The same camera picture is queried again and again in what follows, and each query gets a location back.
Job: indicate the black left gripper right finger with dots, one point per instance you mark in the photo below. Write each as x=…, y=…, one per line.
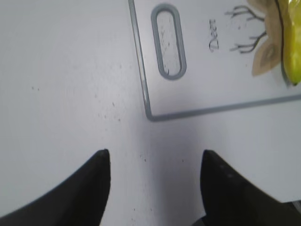
x=229, y=199

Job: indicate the yellow plastic banana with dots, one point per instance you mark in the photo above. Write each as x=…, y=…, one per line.
x=290, y=19

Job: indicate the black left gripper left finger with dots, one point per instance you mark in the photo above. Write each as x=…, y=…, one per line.
x=80, y=200

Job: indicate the white grey-rimmed cutting board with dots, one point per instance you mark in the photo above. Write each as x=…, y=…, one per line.
x=197, y=57

